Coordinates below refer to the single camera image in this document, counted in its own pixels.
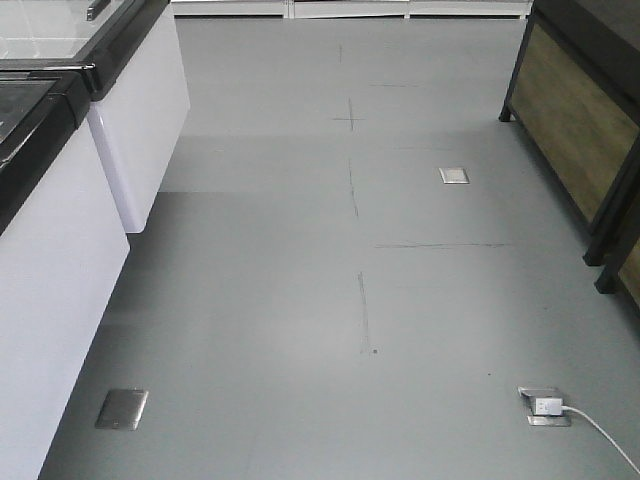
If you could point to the white chest freezer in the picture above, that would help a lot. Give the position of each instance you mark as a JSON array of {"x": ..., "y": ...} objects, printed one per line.
[
  {"x": 128, "y": 56},
  {"x": 62, "y": 249}
]

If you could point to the white power adapter plug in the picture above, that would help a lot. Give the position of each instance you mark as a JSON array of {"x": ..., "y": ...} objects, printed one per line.
[{"x": 547, "y": 406}]

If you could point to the steel floor plate far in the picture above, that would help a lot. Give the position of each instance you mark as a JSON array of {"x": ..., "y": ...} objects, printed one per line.
[{"x": 454, "y": 175}]

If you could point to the steel floor plate left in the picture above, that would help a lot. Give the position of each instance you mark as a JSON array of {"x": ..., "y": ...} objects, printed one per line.
[{"x": 122, "y": 409}]

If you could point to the white chest freezer far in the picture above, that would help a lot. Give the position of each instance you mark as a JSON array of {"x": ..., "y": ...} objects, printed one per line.
[{"x": 128, "y": 56}]

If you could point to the white store shelving unit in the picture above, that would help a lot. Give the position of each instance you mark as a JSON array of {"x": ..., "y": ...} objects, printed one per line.
[{"x": 353, "y": 9}]

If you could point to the steel floor plate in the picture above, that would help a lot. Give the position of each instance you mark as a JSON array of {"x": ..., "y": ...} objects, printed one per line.
[
  {"x": 454, "y": 175},
  {"x": 122, "y": 409}
]

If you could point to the white chest freezer near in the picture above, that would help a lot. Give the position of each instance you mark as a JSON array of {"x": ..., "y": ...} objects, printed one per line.
[{"x": 62, "y": 249}]

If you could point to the wooden black-framed produce stand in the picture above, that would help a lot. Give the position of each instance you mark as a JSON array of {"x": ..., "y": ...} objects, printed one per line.
[{"x": 575, "y": 92}]

